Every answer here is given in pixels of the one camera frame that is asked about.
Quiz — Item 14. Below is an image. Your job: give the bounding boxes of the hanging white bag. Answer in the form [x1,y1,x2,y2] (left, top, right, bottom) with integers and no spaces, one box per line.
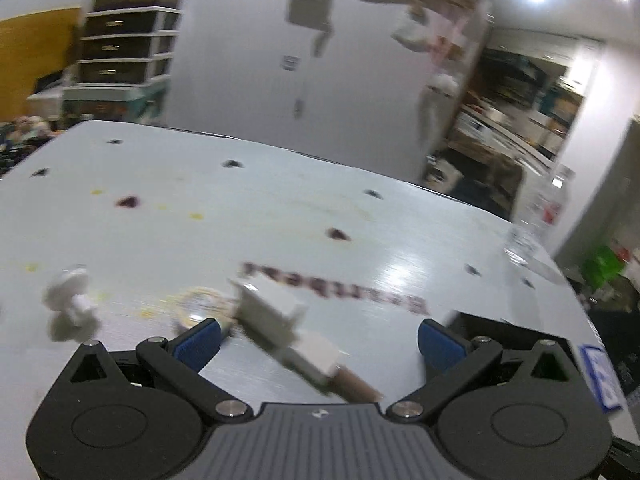
[392,5,441,54]

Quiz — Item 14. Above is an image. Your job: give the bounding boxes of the pile of plush toys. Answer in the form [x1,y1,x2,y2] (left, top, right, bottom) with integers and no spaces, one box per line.
[0,115,64,162]

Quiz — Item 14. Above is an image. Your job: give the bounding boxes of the clear water bottle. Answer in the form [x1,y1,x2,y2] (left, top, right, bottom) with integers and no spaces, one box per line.
[504,164,577,264]

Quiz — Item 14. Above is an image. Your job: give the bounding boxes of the white appliance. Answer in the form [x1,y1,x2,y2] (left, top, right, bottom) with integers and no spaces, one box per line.
[27,87,69,119]

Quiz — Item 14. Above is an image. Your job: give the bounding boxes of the blue white tissue pack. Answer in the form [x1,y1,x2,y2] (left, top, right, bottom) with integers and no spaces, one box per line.
[579,344,627,414]

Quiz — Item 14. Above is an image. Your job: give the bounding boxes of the white plastic spool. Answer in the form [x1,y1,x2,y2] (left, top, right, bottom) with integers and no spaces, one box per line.
[42,266,101,342]

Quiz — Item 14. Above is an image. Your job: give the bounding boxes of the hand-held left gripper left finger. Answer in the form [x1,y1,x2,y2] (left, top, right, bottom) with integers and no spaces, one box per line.
[61,318,254,424]

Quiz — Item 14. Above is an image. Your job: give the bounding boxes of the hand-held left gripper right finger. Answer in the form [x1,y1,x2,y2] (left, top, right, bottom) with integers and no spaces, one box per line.
[387,318,584,424]

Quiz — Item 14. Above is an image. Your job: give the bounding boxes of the green plastic bag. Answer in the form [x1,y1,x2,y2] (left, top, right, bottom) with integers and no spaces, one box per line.
[582,245,631,291]

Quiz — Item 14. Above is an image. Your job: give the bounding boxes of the white plastic drawer unit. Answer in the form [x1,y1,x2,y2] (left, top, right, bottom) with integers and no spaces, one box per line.
[75,6,180,89]

